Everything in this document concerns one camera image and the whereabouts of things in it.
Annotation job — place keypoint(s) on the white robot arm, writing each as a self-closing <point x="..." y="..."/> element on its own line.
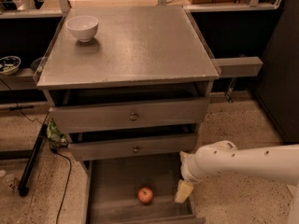
<point x="280" y="163"/>

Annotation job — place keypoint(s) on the green snack bag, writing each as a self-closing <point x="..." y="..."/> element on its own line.
<point x="56" y="138"/>

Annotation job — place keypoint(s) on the grey drawer cabinet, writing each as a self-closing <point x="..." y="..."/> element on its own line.
<point x="139" y="54"/>

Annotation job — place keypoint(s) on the middle grey drawer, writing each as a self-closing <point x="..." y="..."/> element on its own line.
<point x="99" y="147"/>

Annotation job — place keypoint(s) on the red apple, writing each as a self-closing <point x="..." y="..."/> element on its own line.
<point x="145" y="195"/>

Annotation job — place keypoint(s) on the patterned bowl on shelf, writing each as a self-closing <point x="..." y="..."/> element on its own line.
<point x="9" y="65"/>

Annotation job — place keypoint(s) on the grey side shelf left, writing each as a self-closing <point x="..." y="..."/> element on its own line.
<point x="22" y="80"/>

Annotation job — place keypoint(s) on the top grey drawer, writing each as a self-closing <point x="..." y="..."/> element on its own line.
<point x="108" y="117"/>

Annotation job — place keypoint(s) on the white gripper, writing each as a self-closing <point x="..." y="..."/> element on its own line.
<point x="188" y="168"/>

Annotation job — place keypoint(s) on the black metal leg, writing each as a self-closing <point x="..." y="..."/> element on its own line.
<point x="22" y="188"/>

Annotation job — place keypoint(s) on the white ceramic bowl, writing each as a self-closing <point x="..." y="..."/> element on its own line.
<point x="83" y="28"/>

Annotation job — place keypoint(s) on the bottom open grey drawer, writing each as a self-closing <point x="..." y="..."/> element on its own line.
<point x="114" y="185"/>

